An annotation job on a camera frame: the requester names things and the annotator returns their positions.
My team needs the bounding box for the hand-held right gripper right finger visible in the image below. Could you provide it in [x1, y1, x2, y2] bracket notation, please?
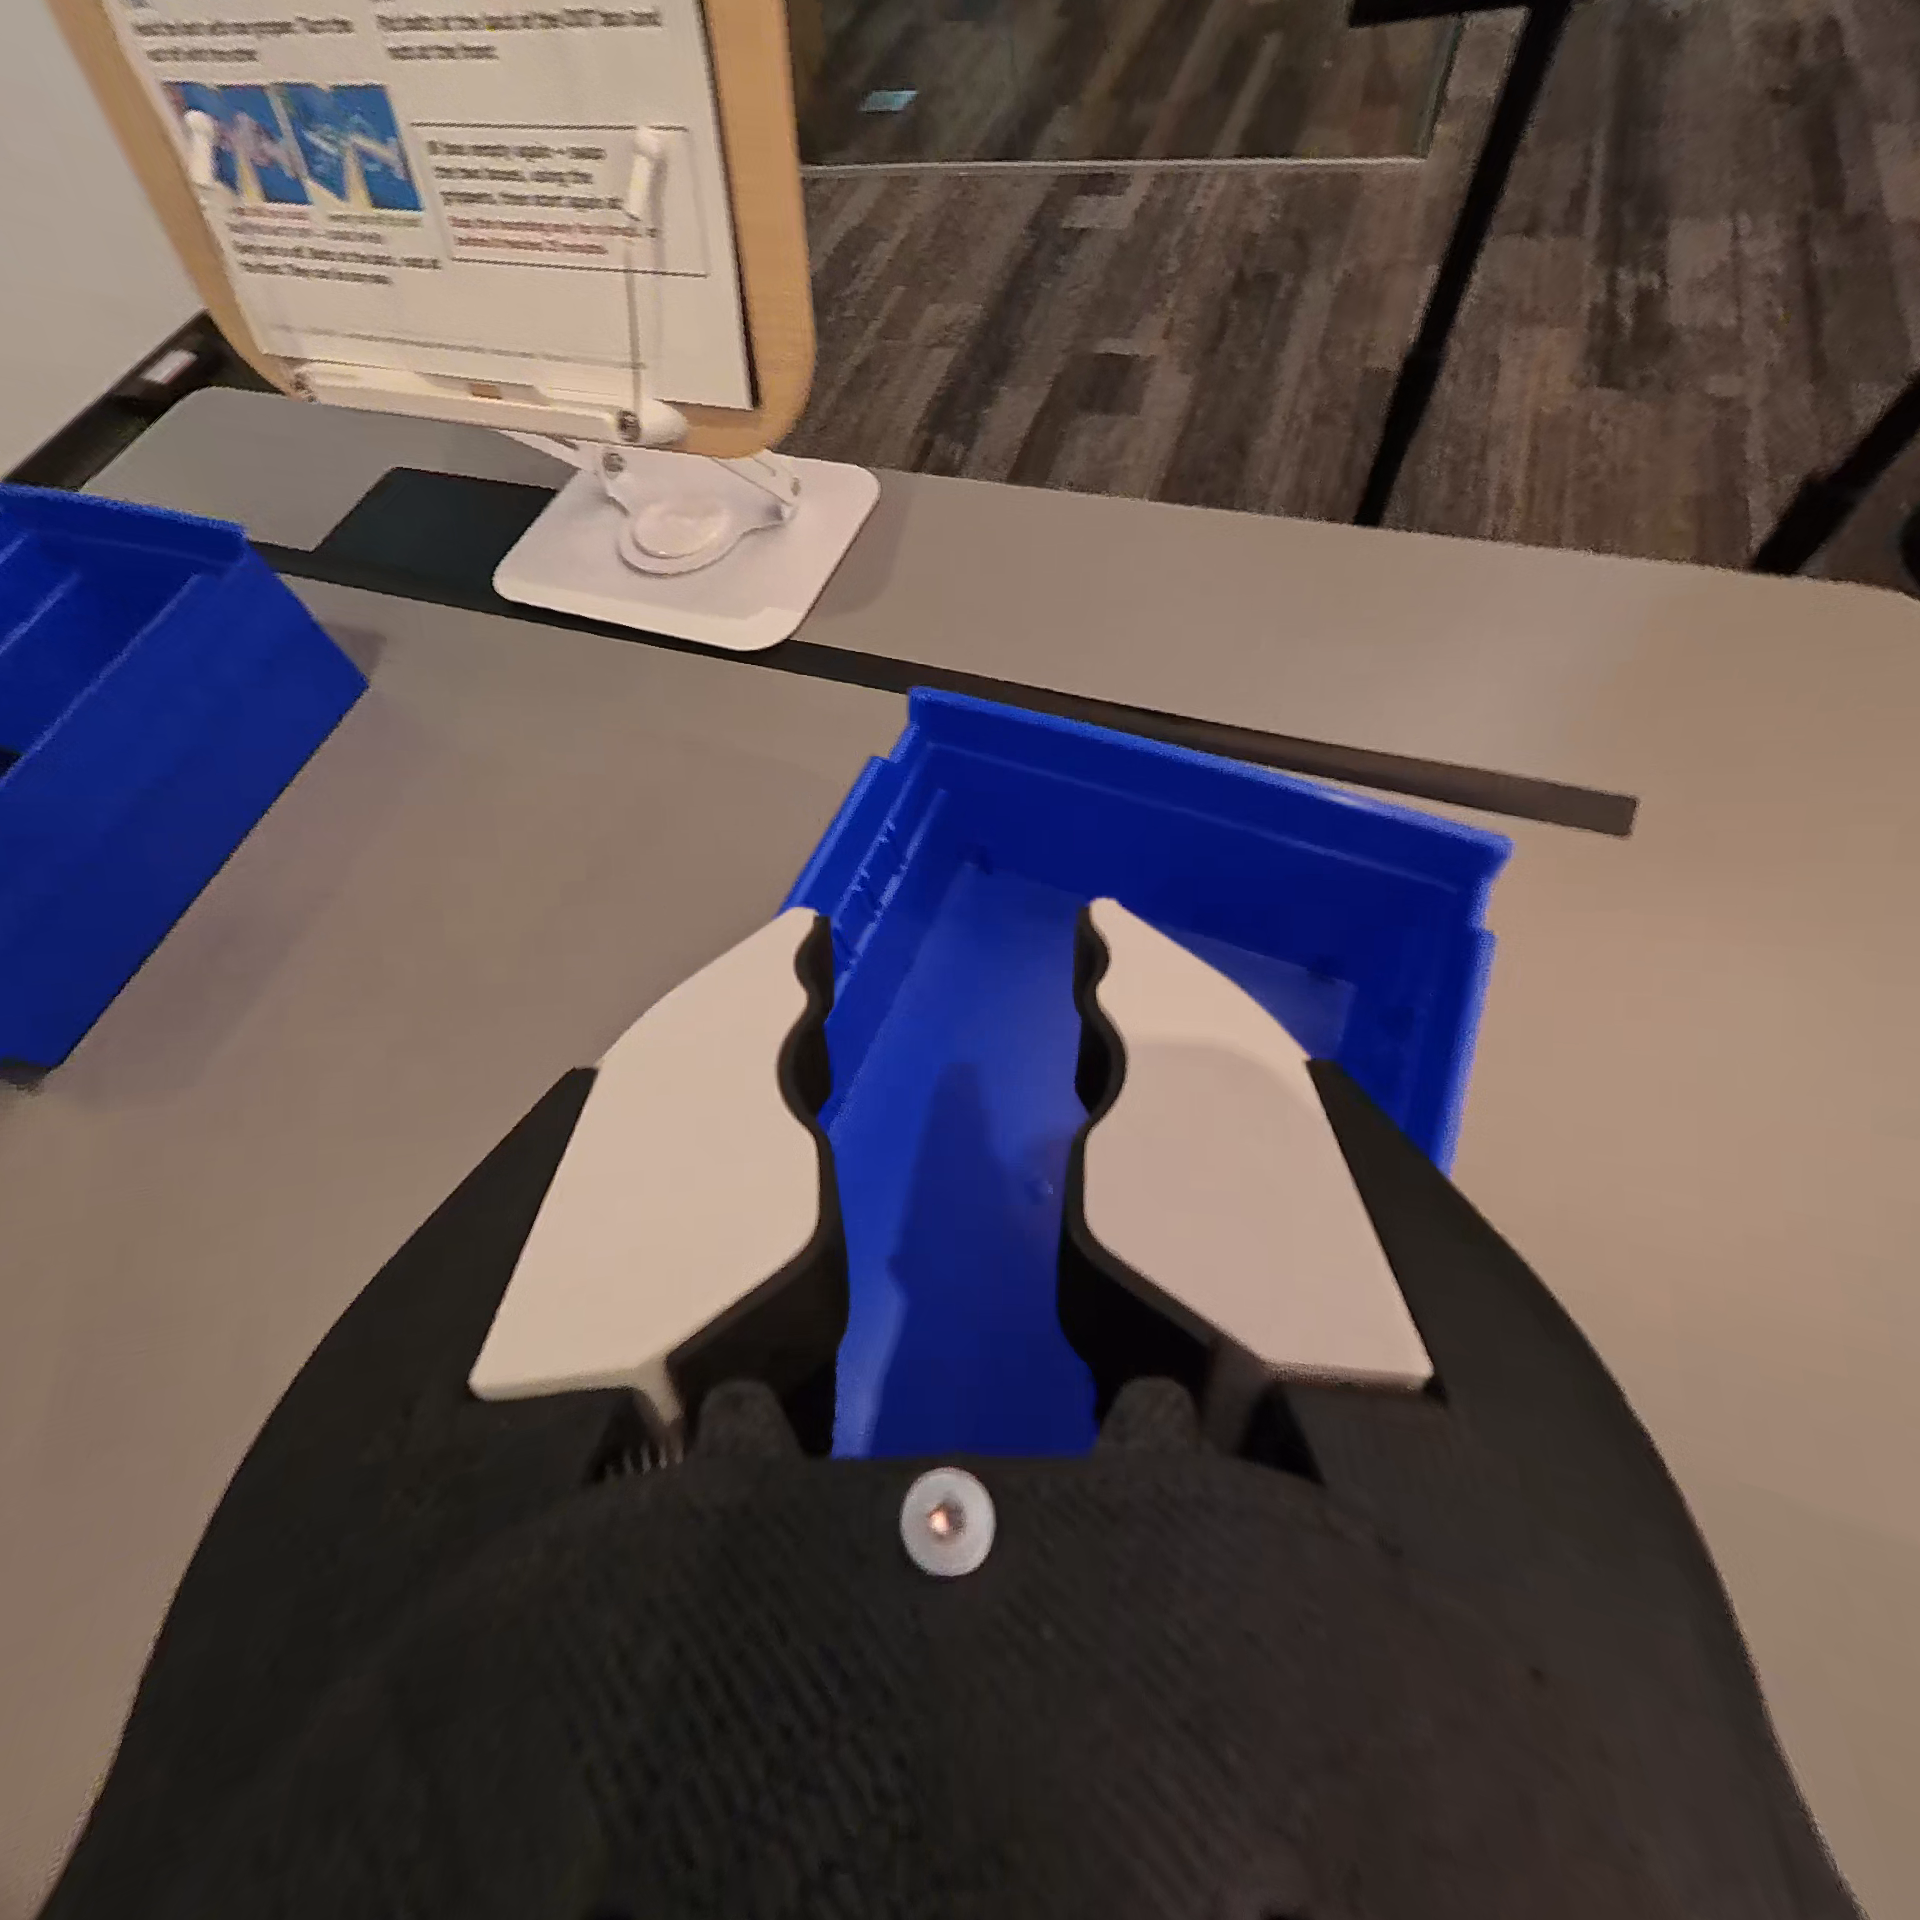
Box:
[1061, 898, 1437, 1401]

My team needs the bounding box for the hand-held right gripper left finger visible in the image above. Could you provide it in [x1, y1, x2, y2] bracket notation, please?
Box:
[470, 905, 846, 1406]

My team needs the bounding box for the blue plastic bin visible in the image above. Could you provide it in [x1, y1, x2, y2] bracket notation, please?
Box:
[781, 689, 1514, 1460]
[0, 483, 372, 1076]

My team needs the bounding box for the black desk mat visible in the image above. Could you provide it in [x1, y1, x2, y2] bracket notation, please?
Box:
[322, 469, 559, 583]

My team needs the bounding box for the printed paper sheet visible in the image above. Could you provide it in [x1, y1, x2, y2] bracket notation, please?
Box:
[106, 0, 757, 412]

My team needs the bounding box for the black framed display stand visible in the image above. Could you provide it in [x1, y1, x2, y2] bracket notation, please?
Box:
[1349, 0, 1575, 528]
[1753, 381, 1920, 590]

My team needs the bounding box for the wooden document stand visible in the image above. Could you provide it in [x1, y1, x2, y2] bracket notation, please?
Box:
[52, 0, 880, 651]

